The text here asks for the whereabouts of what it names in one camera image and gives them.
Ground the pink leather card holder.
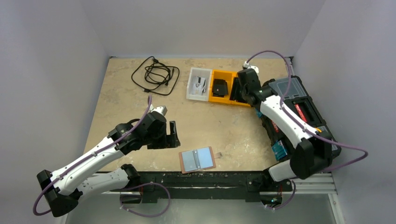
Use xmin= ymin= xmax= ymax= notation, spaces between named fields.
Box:
xmin=178 ymin=147 xmax=216 ymax=174

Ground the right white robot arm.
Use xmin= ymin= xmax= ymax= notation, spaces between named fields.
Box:
xmin=237 ymin=68 xmax=333 ymax=190

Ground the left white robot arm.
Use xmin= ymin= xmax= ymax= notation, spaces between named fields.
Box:
xmin=33 ymin=111 xmax=181 ymax=217

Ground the black cards stack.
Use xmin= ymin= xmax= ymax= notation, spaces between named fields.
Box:
xmin=212 ymin=79 xmax=228 ymax=98

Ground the yellow bin with tan cards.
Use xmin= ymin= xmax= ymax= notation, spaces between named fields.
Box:
xmin=230 ymin=75 xmax=250 ymax=107

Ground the yellow bin with black cards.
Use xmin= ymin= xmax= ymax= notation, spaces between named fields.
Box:
xmin=208 ymin=70 xmax=236 ymax=105

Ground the white cards stack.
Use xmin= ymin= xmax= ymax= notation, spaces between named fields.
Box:
xmin=190 ymin=76 xmax=206 ymax=96

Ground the white plastic bin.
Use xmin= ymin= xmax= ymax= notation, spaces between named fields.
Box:
xmin=186 ymin=67 xmax=212 ymax=102

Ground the black plastic toolbox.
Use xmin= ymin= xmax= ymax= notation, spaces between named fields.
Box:
xmin=256 ymin=76 xmax=332 ymax=162

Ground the blue packet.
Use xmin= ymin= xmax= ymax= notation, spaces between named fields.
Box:
xmin=271 ymin=140 xmax=288 ymax=161

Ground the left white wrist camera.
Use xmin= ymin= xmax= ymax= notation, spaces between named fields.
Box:
xmin=149 ymin=105 xmax=168 ymax=117

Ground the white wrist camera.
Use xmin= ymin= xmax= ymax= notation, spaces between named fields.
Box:
xmin=242 ymin=61 xmax=259 ymax=75
xmin=149 ymin=105 xmax=168 ymax=117

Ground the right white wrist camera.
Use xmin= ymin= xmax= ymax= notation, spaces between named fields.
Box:
xmin=242 ymin=61 xmax=259 ymax=75

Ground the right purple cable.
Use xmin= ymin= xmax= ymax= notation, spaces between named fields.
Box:
xmin=246 ymin=50 xmax=369 ymax=173

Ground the purple cable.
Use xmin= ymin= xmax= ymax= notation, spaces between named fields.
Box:
xmin=33 ymin=95 xmax=153 ymax=216
xmin=246 ymin=50 xmax=369 ymax=173

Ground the black coiled cable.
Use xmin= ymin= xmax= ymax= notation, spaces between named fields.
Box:
xmin=131 ymin=56 xmax=180 ymax=97

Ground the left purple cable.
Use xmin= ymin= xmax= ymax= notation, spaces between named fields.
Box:
xmin=33 ymin=95 xmax=153 ymax=216

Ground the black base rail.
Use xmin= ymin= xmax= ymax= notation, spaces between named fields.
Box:
xmin=119 ymin=171 xmax=293 ymax=204

